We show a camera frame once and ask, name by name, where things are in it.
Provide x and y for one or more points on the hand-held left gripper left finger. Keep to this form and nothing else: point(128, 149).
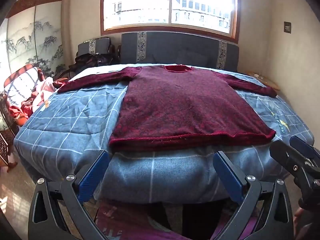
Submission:
point(93, 173)

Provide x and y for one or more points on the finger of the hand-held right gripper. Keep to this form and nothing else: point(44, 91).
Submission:
point(302, 146)
point(287, 156)

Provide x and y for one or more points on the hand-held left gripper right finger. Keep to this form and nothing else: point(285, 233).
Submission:
point(228, 175)

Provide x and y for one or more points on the dark red floral knit sweater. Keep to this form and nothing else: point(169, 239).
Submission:
point(180, 105)

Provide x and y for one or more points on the dark clothes pile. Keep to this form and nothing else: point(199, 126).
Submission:
point(92, 61)

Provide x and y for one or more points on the blue checked bedspread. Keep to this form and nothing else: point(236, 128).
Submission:
point(75, 115)

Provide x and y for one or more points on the person's purple floral clothing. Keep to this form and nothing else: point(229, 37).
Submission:
point(140, 222)

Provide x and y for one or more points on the carved wooden furniture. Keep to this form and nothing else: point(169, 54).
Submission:
point(5, 147)

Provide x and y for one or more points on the orange red cloth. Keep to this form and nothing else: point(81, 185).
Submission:
point(21, 111)

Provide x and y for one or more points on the pink cloth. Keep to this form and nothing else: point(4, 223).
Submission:
point(43, 91)

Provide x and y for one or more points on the wooden chair with grey cushion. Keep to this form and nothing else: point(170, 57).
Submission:
point(100, 45)

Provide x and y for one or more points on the grey padded headboard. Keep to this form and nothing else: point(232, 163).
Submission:
point(175, 45)

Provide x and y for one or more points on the landscape painted folding screen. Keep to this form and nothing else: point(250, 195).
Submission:
point(32, 42)

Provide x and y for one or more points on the wooden framed window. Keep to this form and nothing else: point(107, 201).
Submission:
point(170, 2)

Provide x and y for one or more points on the dark wall switch plate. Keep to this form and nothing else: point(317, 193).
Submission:
point(287, 27)

